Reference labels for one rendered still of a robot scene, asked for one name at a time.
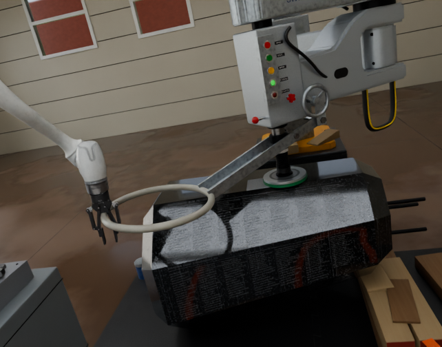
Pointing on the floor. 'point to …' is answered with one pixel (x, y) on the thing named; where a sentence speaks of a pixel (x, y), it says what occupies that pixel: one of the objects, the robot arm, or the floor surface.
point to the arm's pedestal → (38, 316)
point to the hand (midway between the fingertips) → (109, 235)
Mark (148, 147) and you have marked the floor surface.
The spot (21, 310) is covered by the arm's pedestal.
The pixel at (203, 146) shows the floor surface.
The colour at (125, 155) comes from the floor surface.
